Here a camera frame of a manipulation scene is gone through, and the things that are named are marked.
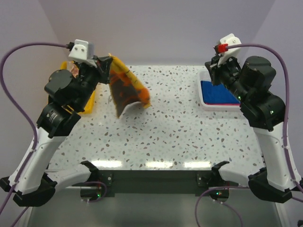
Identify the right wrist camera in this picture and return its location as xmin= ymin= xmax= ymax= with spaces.
xmin=214 ymin=33 xmax=241 ymax=66

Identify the white orange patterned towel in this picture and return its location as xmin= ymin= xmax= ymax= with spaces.
xmin=66 ymin=61 xmax=79 ymax=78

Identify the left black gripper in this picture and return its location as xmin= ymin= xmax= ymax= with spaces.
xmin=75 ymin=54 xmax=112 ymax=110

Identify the white perforated plastic basket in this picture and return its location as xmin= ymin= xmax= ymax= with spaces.
xmin=196 ymin=67 xmax=240 ymax=112

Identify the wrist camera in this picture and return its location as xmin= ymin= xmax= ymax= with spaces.
xmin=68 ymin=39 xmax=97 ymax=68
xmin=214 ymin=33 xmax=241 ymax=66

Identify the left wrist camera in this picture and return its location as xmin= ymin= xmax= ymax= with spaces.
xmin=68 ymin=39 xmax=97 ymax=68

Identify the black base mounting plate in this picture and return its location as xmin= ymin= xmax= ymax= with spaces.
xmin=78 ymin=170 xmax=229 ymax=200

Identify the orange grey cat towel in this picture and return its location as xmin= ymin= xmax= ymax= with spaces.
xmin=109 ymin=55 xmax=151 ymax=118

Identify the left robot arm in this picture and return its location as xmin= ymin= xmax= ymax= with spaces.
xmin=0 ymin=56 xmax=113 ymax=207

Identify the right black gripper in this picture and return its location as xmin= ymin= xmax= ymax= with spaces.
xmin=206 ymin=51 xmax=251 ymax=104

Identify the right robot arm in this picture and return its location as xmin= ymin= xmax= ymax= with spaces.
xmin=205 ymin=56 xmax=303 ymax=203

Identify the blue towel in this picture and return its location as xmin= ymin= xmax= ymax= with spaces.
xmin=201 ymin=81 xmax=240 ymax=103

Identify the yellow plastic bin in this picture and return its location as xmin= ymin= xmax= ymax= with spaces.
xmin=60 ymin=61 xmax=96 ymax=114

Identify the pink microfiber towel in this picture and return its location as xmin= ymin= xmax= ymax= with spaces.
xmin=205 ymin=103 xmax=240 ymax=106

